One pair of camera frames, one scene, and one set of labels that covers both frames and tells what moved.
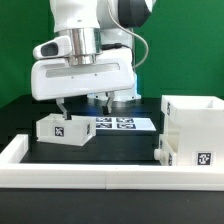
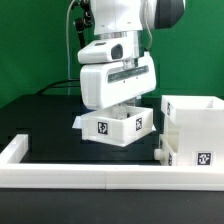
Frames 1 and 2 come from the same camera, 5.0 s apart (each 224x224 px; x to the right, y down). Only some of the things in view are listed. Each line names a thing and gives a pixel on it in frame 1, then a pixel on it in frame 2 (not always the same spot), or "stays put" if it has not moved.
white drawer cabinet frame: [194, 127] stays put
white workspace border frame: [101, 176] stays put
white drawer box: [76, 131] → [117, 125]
